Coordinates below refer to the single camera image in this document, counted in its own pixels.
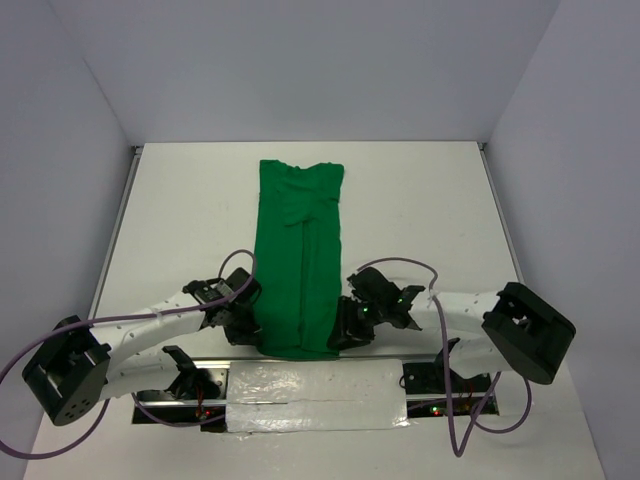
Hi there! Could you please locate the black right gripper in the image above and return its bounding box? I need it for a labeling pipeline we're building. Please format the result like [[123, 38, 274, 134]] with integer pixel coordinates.
[[327, 295, 387, 350]]

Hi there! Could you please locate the green t shirt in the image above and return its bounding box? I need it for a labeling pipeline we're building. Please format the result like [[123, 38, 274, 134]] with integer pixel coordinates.
[[254, 160, 344, 360]]

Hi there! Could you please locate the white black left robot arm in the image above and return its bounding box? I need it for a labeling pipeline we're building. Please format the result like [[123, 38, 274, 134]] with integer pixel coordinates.
[[22, 268, 262, 426]]

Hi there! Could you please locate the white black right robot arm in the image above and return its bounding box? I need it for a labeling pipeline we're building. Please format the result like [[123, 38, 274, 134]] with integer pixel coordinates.
[[327, 266, 576, 391]]

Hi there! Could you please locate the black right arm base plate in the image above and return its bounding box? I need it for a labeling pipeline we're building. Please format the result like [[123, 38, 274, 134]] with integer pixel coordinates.
[[398, 360, 493, 419]]

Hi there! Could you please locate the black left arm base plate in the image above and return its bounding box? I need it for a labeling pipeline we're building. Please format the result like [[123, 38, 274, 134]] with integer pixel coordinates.
[[132, 357, 231, 426]]

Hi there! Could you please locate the aluminium table rail frame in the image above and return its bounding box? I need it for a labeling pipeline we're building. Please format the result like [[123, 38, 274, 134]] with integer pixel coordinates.
[[89, 142, 549, 401]]

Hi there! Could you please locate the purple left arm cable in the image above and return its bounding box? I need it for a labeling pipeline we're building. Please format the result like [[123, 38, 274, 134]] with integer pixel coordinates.
[[0, 248, 259, 461]]

